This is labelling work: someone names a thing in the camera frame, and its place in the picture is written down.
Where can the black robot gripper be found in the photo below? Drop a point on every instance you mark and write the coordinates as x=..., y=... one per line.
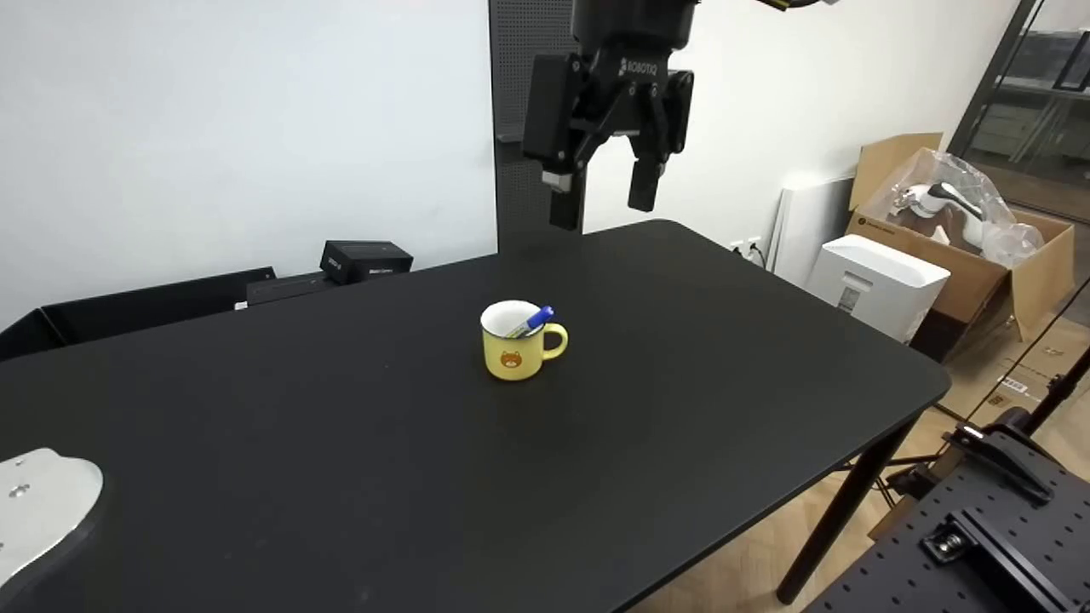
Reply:
x=631, y=44

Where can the blue and white marker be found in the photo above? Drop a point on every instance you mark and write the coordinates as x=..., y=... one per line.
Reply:
x=539, y=319

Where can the yellow enamel mug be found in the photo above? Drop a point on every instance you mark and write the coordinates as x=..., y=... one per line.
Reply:
x=512, y=354

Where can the white flat panel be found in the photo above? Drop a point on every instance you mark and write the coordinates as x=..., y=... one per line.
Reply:
x=802, y=221

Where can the small black box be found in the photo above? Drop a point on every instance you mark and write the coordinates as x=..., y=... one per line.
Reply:
x=363, y=258

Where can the white box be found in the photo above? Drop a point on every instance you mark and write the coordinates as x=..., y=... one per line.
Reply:
x=880, y=281

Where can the clear plastic bag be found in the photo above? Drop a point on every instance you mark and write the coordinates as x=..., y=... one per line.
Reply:
x=964, y=206

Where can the black table leg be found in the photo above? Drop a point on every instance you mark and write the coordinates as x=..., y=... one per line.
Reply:
x=840, y=510

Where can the brown cardboard box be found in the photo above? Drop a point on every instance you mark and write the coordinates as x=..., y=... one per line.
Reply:
x=1032, y=272

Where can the black framed glass door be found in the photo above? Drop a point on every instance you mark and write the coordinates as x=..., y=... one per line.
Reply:
x=1026, y=70

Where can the black flat case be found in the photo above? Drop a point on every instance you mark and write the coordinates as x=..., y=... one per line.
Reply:
x=123, y=305

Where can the black tripod leg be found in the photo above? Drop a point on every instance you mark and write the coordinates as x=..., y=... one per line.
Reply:
x=1060, y=391

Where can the black perforated breadboard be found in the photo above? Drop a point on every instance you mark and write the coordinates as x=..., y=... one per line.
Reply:
x=964, y=566

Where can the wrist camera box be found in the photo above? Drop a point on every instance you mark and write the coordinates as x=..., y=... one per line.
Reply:
x=547, y=113

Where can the black metal bracket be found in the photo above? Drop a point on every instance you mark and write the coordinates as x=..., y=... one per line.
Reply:
x=1006, y=459

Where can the white round base plate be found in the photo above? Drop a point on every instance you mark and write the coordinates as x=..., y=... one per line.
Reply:
x=38, y=506

